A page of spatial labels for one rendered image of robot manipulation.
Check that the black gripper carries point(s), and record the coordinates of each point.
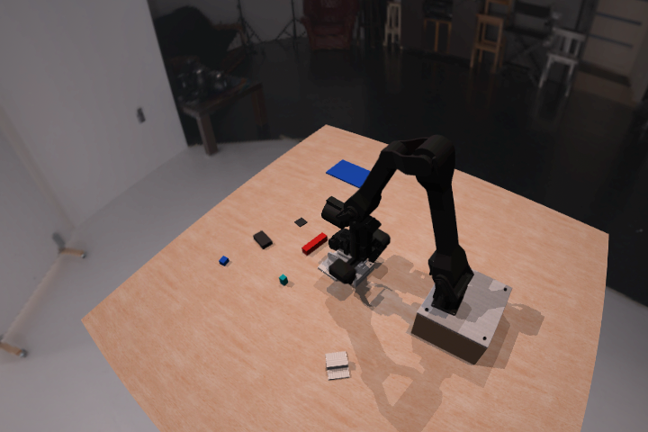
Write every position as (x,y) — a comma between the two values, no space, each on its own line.
(345,271)

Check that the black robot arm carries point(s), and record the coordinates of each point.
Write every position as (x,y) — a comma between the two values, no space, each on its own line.
(432,161)

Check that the blue flat rectangular plate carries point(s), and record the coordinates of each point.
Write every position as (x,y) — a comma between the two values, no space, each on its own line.
(348,172)

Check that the red rectangular block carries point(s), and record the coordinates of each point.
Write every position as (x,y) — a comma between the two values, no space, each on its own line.
(314,244)

